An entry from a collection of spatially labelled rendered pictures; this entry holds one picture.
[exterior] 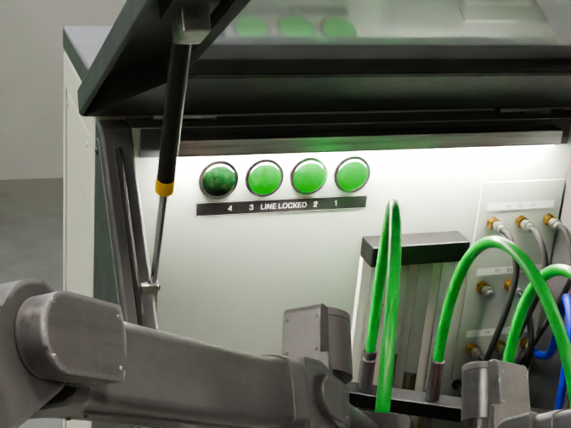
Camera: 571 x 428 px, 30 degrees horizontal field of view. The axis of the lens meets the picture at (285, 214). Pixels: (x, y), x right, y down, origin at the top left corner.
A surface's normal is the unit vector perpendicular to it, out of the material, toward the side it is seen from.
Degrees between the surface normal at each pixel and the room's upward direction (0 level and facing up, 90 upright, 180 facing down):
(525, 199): 90
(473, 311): 90
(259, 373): 63
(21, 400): 67
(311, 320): 46
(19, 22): 90
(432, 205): 90
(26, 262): 0
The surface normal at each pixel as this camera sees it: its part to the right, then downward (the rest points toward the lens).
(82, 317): 0.91, -0.19
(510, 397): 0.43, -0.40
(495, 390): -0.91, -0.23
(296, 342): -0.41, -0.47
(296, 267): 0.32, 0.38
